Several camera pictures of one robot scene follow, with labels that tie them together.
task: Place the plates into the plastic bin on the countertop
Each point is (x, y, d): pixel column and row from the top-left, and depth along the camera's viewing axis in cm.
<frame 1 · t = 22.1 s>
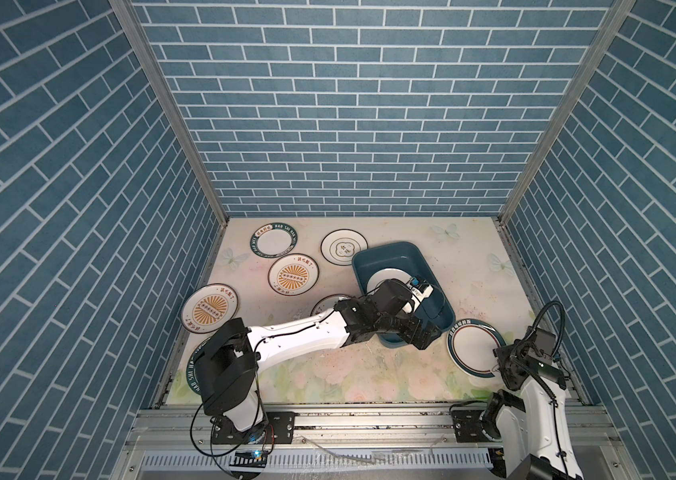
left hand: (429, 326, 73), fingers open
right hand: (500, 353, 85), fingers open
teal plastic bin: (438, 308, 95), point 3 cm above the table
green rim plate back left: (273, 240, 114), on the table
white clover plate back centre: (339, 246, 114), on the table
orange sunburst plate middle: (293, 274, 105), on the table
orange sunburst plate far left: (208, 307, 98), on the table
orange sunburst plate centre: (329, 297, 97), point 3 cm above the table
green red rim plate right: (471, 347, 89), on the table

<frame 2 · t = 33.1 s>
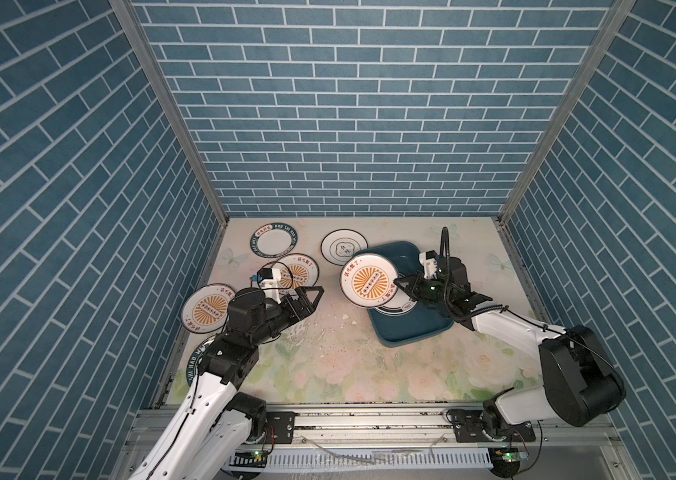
left hand: (316, 297, 72), fingers open
right hand: (392, 277, 86), fingers closed
orange sunburst plate centre: (367, 280, 90), point 13 cm above the table
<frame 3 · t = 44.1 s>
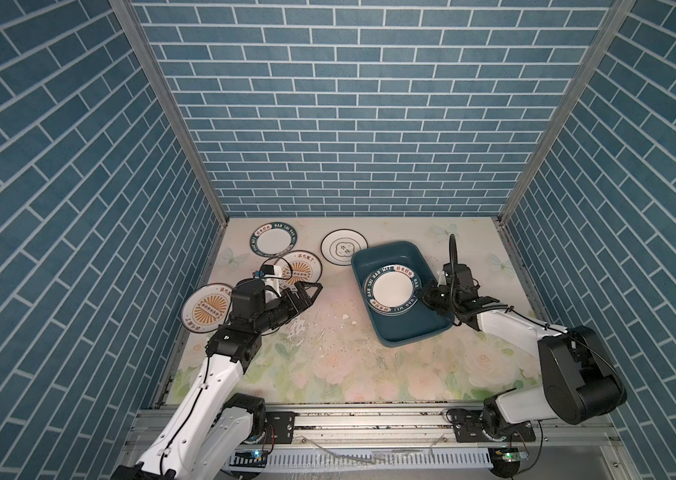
left hand: (315, 294, 75), fingers open
right hand: (411, 288, 91), fingers closed
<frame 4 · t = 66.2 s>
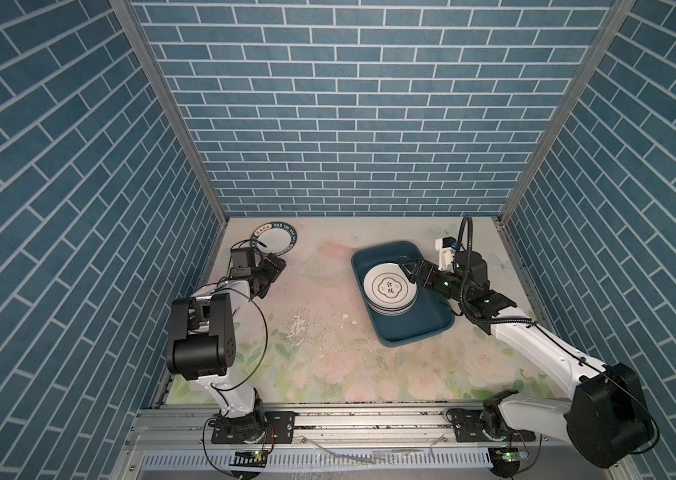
left hand: (279, 267, 97), fingers open
right hand: (406, 265, 81), fingers open
white clover plate back centre: (389, 291, 97), point 5 cm above the table
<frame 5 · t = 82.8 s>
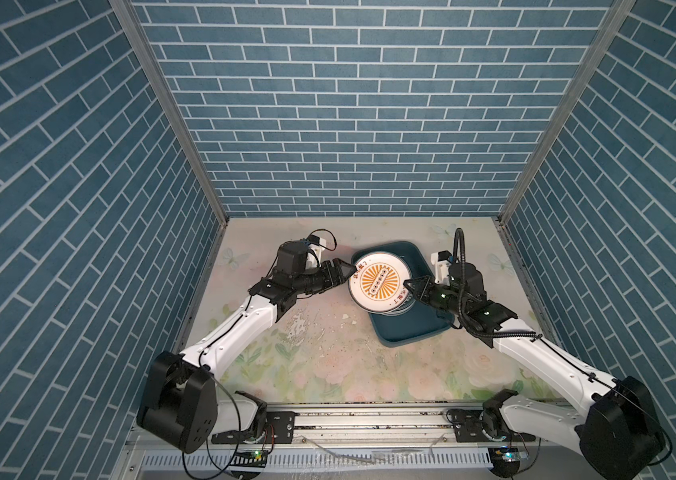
left hand: (350, 273, 79), fingers open
right hand: (400, 280, 79), fingers closed
